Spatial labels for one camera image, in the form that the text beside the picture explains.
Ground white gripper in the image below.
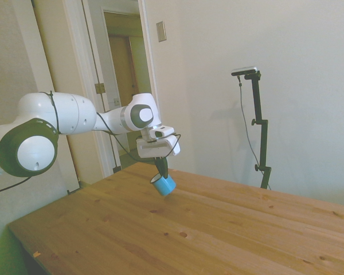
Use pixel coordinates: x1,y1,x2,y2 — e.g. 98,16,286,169
135,133,182,178

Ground blue enamel mug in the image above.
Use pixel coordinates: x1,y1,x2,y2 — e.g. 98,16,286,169
150,173,177,197

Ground brown wooden door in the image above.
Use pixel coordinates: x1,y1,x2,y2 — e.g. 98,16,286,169
108,34,139,100

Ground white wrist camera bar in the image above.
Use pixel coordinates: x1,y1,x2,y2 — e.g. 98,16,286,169
139,142,169,150

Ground black jointed camera stand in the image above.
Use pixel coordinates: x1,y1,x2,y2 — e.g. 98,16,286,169
243,71,273,190

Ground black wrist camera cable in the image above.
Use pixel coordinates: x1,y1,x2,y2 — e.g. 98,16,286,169
0,91,182,196

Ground grey stereo camera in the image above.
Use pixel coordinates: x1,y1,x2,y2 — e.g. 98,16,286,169
230,65,260,77

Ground white door frame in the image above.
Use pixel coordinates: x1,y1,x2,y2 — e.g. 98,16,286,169
62,0,161,180

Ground beige light switch plate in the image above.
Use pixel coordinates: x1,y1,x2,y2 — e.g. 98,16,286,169
155,21,167,44

